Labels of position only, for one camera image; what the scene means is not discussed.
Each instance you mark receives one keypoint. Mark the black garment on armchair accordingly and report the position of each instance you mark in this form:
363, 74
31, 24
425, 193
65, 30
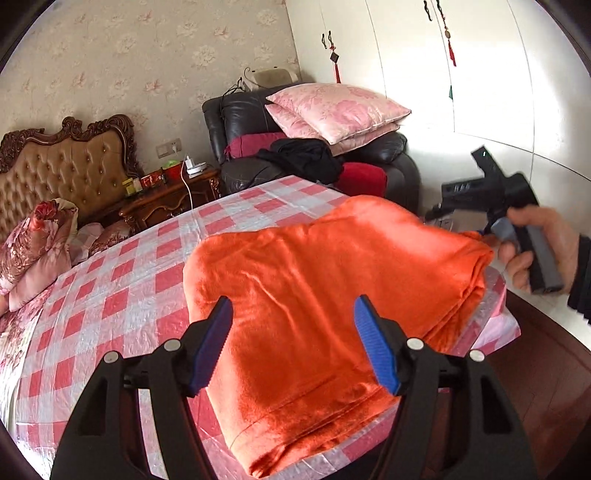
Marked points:
310, 159

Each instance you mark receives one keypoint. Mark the pink checkered plastic sheet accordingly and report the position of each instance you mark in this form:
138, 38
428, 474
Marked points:
129, 298

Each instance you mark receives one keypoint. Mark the plain pink pillow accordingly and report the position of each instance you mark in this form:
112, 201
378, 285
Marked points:
38, 277

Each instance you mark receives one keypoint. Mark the black leather armchair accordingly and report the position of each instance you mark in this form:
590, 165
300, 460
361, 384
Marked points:
236, 114

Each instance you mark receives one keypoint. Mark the pink satin pillow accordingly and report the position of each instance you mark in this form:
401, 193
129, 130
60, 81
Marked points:
339, 111
295, 127

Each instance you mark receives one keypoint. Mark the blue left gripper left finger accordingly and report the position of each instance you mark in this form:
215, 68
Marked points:
203, 342

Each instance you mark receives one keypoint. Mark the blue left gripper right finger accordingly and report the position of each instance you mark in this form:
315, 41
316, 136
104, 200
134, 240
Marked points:
380, 353

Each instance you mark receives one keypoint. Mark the red cushion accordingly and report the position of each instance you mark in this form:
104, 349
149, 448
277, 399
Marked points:
362, 179

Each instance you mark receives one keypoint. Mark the red tassel ornament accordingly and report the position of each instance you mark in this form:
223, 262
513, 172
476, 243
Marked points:
328, 44

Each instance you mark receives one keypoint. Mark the white wardrobe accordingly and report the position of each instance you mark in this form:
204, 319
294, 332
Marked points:
496, 74

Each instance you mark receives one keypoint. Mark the magenta cushion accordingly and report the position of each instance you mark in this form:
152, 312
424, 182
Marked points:
248, 145

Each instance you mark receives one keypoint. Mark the right hand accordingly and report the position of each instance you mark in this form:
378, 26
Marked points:
563, 240

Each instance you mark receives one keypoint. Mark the lower pink satin pillow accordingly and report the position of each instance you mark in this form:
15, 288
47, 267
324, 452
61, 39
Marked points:
295, 127

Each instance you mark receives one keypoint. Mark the wooden nightstand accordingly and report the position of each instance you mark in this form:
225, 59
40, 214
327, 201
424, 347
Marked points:
169, 200

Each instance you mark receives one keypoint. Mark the top pink satin pillow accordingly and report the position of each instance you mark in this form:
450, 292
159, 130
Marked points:
339, 111

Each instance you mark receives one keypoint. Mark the orange fleece pants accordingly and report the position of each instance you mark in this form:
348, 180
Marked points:
293, 378

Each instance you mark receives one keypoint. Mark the tufted brown headboard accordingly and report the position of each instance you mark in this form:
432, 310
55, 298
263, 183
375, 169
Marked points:
85, 165

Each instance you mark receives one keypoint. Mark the floral red pillow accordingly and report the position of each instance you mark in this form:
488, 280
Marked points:
48, 230

